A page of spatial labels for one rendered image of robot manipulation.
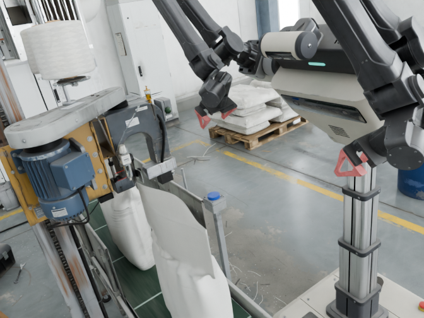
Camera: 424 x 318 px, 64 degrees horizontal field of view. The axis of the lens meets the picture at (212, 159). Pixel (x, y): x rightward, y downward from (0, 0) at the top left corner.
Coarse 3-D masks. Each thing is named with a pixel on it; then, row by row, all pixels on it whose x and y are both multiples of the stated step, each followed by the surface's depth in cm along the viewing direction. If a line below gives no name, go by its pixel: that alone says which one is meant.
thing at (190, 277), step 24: (144, 192) 139; (168, 192) 128; (168, 216) 114; (192, 216) 113; (168, 240) 121; (192, 240) 112; (168, 264) 128; (192, 264) 118; (216, 264) 123; (168, 288) 138; (192, 288) 120; (216, 288) 121; (192, 312) 124; (216, 312) 123
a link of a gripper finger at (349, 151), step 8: (352, 144) 70; (344, 152) 69; (352, 152) 69; (352, 160) 68; (360, 160) 69; (336, 168) 74; (360, 168) 69; (344, 176) 73; (352, 176) 71; (360, 176) 68
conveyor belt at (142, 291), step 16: (96, 208) 262; (96, 224) 241; (112, 240) 220; (112, 256) 205; (128, 272) 190; (144, 272) 188; (128, 288) 179; (144, 288) 177; (160, 288) 175; (128, 304) 180; (144, 304) 167; (160, 304) 166
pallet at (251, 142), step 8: (288, 120) 447; (304, 120) 465; (208, 128) 467; (216, 128) 460; (224, 128) 455; (272, 128) 429; (280, 128) 435; (288, 128) 453; (296, 128) 454; (216, 136) 468; (232, 136) 430; (240, 136) 422; (248, 136) 415; (256, 136) 412; (272, 136) 436; (248, 144) 410; (256, 144) 415
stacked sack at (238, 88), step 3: (231, 87) 463; (234, 87) 456; (237, 87) 452; (240, 87) 450; (243, 87) 449; (246, 87) 447; (249, 87) 446; (252, 87) 446; (231, 90) 443; (234, 90) 441; (237, 90) 438; (240, 90) 436; (243, 90) 436; (246, 90) 437; (228, 93) 431; (231, 93) 430; (234, 93) 430
